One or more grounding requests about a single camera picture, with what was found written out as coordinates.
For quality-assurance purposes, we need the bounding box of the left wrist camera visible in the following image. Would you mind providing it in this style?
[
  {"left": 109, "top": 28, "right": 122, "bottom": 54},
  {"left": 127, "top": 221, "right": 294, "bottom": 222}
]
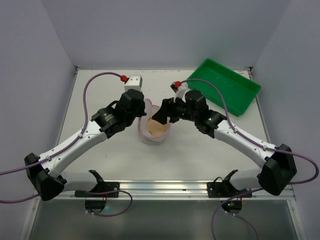
[{"left": 120, "top": 75, "right": 143, "bottom": 92}]

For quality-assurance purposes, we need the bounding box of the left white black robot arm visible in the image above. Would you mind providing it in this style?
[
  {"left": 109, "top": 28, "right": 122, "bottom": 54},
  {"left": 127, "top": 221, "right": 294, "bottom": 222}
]
[{"left": 24, "top": 89, "right": 146, "bottom": 201}]

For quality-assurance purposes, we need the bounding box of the aluminium mounting rail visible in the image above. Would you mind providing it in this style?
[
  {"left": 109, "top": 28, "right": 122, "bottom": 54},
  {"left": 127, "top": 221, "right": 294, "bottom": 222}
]
[{"left": 39, "top": 178, "right": 295, "bottom": 201}]

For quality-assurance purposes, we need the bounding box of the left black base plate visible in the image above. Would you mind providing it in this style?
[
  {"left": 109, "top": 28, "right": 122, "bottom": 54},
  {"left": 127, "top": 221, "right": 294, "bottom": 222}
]
[{"left": 74, "top": 181, "right": 120, "bottom": 198}]

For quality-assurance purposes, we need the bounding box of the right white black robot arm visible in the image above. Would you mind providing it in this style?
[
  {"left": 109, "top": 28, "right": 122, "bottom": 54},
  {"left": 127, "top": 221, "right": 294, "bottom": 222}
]
[{"left": 152, "top": 90, "right": 297, "bottom": 196}]

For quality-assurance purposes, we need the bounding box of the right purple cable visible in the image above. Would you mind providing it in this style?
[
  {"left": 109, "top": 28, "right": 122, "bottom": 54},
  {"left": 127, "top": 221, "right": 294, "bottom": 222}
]
[{"left": 179, "top": 79, "right": 320, "bottom": 240}]

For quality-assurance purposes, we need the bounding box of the white mesh laundry bag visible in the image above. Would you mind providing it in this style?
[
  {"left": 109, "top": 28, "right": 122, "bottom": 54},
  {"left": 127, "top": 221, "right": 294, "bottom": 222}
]
[{"left": 137, "top": 98, "right": 171, "bottom": 145}]

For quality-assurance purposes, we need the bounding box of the green plastic tray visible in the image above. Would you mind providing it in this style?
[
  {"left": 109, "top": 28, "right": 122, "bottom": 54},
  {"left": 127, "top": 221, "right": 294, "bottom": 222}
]
[{"left": 188, "top": 58, "right": 261, "bottom": 117}]

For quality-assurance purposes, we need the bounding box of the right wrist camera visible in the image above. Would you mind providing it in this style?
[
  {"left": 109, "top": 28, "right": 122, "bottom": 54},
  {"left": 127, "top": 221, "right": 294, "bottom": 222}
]
[{"left": 170, "top": 81, "right": 188, "bottom": 103}]

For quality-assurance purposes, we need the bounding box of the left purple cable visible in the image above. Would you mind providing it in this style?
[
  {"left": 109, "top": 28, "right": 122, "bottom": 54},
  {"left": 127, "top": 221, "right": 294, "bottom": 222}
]
[{"left": 0, "top": 71, "right": 133, "bottom": 217}]

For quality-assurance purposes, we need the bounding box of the beige bra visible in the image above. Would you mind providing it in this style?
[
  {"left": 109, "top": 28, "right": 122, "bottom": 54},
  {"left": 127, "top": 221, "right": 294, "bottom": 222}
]
[{"left": 146, "top": 118, "right": 168, "bottom": 138}]

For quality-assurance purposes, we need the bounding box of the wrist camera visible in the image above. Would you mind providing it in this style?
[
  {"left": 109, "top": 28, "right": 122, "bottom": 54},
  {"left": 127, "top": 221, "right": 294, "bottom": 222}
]
[
  {"left": 170, "top": 81, "right": 188, "bottom": 103},
  {"left": 120, "top": 75, "right": 143, "bottom": 92}
]

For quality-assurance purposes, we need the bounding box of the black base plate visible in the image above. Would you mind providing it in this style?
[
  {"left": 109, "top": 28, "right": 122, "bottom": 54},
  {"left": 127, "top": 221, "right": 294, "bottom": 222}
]
[
  {"left": 74, "top": 181, "right": 120, "bottom": 198},
  {"left": 206, "top": 176, "right": 252, "bottom": 198}
]

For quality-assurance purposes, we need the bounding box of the purple cable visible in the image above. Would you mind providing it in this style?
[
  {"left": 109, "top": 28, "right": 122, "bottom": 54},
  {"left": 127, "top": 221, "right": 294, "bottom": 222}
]
[
  {"left": 179, "top": 79, "right": 320, "bottom": 240},
  {"left": 0, "top": 71, "right": 133, "bottom": 217}
]

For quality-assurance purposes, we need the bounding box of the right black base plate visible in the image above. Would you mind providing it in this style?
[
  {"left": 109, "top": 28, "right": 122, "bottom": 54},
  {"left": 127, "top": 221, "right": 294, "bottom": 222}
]
[{"left": 206, "top": 176, "right": 252, "bottom": 198}]

